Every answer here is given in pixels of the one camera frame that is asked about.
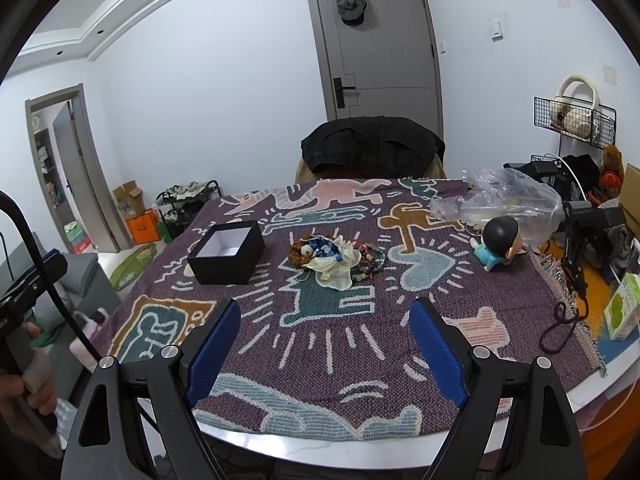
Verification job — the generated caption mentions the green white carton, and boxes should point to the green white carton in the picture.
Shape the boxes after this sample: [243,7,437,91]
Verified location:
[604,273,640,340]

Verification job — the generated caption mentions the green oval floor mat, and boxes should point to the green oval floor mat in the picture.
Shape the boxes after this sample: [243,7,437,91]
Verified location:
[110,243,157,292]

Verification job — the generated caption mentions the cardboard box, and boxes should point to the cardboard box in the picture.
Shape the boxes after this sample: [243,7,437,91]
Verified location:
[112,180,146,219]

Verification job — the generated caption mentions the white wall switch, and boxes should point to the white wall switch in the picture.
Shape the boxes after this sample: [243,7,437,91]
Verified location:
[490,18,504,41]

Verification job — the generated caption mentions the blue braided bracelet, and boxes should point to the blue braided bracelet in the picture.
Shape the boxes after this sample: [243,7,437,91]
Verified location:
[307,236,346,262]

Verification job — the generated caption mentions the black-haired cartoon figurine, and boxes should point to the black-haired cartoon figurine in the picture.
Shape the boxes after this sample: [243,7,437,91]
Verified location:
[470,216,524,272]

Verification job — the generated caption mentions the grey sofa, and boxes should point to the grey sofa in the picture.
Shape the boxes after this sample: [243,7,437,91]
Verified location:
[1,244,120,391]

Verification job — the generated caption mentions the purple patterned woven blanket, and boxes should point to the purple patterned woven blanket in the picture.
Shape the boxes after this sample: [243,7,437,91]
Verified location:
[93,179,602,441]

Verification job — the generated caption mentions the grey door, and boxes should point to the grey door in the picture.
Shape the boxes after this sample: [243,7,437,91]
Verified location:
[308,0,444,136]

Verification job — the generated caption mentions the grey cap on door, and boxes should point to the grey cap on door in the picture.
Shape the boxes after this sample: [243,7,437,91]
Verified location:
[336,0,368,26]

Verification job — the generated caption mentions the black device on table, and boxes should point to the black device on table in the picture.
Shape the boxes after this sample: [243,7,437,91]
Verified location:
[561,200,625,297]

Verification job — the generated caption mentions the black wire wall basket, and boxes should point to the black wire wall basket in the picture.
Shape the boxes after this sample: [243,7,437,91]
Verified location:
[533,96,617,150]

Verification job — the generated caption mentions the person's left hand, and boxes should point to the person's left hand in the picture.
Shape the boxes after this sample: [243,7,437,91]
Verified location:
[1,348,58,424]

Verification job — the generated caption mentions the red cord bracelet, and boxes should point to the red cord bracelet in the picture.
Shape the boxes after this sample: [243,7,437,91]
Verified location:
[349,242,388,276]

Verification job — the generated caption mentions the grey bathroom door frame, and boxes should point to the grey bathroom door frame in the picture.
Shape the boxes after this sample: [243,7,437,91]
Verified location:
[25,84,134,254]

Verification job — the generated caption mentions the black door handle lock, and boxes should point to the black door handle lock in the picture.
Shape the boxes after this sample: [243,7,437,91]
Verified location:
[333,77,356,110]

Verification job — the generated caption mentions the pink tote bag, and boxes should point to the pink tote bag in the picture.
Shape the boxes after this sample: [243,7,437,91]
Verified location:
[68,308,110,373]

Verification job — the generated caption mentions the cream organza scrunchie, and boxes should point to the cream organza scrunchie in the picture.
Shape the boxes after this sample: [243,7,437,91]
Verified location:
[300,235,361,292]

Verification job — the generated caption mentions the clear plastic bag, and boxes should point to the clear plastic bag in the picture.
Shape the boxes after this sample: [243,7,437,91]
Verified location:
[430,168,565,247]

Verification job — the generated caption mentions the cream handbag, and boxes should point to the cream handbag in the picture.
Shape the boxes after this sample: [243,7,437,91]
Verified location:
[549,75,600,139]

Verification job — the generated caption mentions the black cord on table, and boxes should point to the black cord on table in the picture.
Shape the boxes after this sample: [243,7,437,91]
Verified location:
[538,278,591,356]

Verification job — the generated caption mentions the brown plush toy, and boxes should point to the brown plush toy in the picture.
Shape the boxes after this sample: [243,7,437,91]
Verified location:
[599,145,625,195]

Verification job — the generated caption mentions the orange box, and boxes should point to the orange box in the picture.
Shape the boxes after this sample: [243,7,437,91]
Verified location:
[126,209,160,245]

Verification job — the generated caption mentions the tan chair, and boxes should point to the tan chair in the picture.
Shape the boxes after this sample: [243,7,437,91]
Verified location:
[294,155,446,184]

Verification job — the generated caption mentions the black square jewelry box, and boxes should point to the black square jewelry box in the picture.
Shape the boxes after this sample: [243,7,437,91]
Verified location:
[188,221,265,285]

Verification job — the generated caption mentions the black shoe rack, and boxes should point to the black shoe rack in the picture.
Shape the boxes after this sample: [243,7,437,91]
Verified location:
[154,180,222,240]

